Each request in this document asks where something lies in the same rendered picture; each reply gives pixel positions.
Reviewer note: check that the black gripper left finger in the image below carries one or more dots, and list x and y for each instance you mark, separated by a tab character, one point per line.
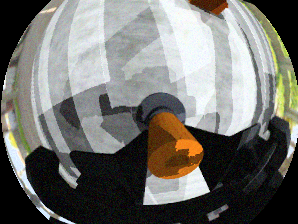
128	165

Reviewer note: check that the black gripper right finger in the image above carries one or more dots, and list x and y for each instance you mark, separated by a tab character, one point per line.
220	152

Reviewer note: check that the orange knob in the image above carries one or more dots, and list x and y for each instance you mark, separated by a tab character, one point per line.
172	151

